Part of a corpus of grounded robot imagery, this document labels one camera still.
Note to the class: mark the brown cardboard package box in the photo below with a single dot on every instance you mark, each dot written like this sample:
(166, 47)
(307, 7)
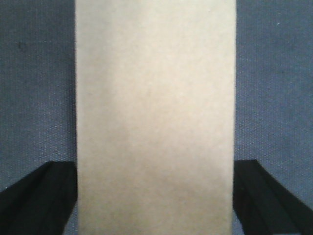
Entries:
(155, 116)

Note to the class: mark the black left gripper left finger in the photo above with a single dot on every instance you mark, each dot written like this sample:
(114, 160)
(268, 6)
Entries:
(40, 203)

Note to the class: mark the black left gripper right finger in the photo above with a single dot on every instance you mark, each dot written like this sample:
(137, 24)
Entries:
(264, 207)

